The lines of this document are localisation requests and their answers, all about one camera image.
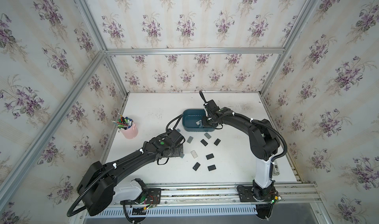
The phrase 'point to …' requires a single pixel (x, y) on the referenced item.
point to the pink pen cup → (128, 128)
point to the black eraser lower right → (211, 167)
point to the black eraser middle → (209, 156)
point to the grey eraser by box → (208, 135)
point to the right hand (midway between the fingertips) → (205, 123)
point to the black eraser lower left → (196, 166)
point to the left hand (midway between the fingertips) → (175, 151)
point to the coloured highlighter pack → (276, 171)
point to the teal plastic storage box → (190, 117)
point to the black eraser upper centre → (204, 142)
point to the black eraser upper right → (217, 141)
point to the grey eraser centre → (190, 139)
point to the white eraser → (194, 154)
